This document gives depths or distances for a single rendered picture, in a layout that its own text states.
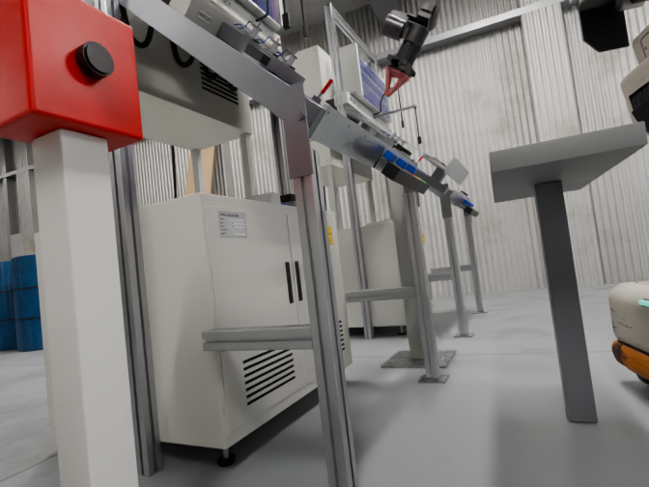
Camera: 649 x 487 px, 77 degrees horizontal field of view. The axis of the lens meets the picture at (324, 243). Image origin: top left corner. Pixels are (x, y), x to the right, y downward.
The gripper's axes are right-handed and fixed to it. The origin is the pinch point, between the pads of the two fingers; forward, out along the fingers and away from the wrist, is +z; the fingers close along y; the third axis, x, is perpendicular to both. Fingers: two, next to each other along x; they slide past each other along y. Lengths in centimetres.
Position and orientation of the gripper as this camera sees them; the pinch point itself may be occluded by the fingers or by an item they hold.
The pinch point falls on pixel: (387, 93)
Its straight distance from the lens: 131.2
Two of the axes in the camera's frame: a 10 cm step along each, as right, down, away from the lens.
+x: 7.8, 4.9, -3.9
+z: -4.3, 8.7, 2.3
